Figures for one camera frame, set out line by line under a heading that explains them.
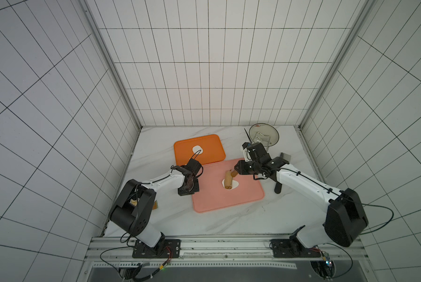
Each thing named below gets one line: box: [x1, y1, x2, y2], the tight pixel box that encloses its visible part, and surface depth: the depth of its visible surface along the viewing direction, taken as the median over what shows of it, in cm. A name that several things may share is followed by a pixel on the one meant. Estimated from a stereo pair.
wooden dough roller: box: [224, 169, 239, 190], surface depth 90 cm
